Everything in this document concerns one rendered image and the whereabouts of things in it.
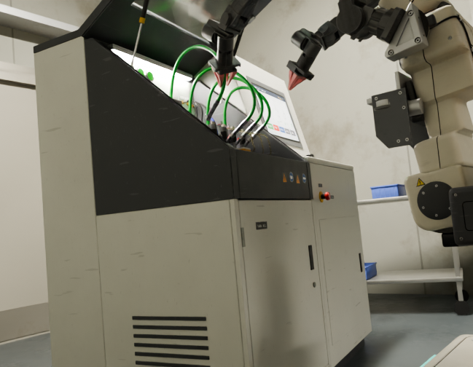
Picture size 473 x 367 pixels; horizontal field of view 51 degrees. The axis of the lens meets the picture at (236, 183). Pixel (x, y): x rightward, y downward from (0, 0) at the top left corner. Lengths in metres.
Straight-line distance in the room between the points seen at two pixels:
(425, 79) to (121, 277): 1.17
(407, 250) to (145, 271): 3.05
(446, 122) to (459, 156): 0.11
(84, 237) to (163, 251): 0.36
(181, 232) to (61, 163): 0.61
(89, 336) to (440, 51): 1.48
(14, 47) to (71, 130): 2.63
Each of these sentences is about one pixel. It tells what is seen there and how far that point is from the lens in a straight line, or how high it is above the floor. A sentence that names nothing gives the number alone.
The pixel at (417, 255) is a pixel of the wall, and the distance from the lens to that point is 4.40.
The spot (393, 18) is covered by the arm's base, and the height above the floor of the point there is 1.19.
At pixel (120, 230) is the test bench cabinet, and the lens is 1.78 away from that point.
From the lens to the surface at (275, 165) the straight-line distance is 1.82.
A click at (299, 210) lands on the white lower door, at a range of 1.98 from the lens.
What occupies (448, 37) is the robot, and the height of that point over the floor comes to 1.15.
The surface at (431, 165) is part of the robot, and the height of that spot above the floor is 0.82.
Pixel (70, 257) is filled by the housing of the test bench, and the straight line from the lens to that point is 1.96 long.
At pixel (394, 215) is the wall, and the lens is 4.43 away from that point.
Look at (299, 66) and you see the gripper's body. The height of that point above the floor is 1.29.
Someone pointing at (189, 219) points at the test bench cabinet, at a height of 0.74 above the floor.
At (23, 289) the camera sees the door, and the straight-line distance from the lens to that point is 4.19.
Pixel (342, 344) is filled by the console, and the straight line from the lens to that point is 2.37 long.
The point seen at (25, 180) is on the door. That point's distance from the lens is 4.24.
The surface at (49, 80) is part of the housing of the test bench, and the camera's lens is 2.10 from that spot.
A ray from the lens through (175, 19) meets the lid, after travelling 2.16.
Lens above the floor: 0.71
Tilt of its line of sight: 5 degrees up
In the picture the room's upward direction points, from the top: 5 degrees counter-clockwise
